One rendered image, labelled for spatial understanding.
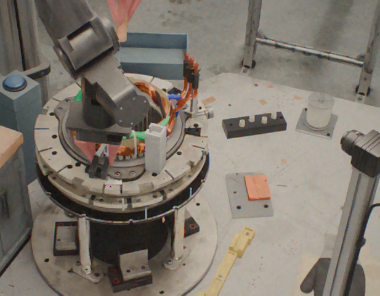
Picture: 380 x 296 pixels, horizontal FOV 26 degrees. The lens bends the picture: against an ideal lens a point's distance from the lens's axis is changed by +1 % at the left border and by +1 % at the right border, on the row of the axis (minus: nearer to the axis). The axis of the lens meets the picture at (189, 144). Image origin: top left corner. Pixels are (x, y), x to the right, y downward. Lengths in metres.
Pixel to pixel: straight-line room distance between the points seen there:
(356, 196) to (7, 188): 0.73
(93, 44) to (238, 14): 2.62
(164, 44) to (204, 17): 1.91
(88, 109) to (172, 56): 0.58
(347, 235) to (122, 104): 0.37
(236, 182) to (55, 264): 0.45
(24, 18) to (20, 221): 0.46
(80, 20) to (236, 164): 0.85
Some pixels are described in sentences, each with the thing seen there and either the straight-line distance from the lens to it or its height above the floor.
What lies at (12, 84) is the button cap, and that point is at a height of 1.04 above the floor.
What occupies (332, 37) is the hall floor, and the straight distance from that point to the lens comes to 3.69.
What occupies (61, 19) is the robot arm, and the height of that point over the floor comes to 1.47.
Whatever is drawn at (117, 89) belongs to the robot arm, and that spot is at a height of 1.38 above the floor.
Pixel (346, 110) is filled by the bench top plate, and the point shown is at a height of 0.78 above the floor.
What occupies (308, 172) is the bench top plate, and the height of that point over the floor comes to 0.78.
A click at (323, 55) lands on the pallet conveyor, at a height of 0.14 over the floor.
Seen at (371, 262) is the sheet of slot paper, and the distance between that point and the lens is 1.77.
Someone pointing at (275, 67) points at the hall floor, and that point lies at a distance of 3.48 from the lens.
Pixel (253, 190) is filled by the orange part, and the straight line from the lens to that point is 1.83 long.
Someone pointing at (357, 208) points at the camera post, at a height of 1.28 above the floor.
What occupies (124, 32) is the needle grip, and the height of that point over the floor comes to 1.31.
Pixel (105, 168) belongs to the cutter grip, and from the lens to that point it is 1.33.
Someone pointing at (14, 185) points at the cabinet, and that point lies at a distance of 1.64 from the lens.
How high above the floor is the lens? 2.13
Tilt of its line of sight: 44 degrees down
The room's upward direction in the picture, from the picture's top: 3 degrees clockwise
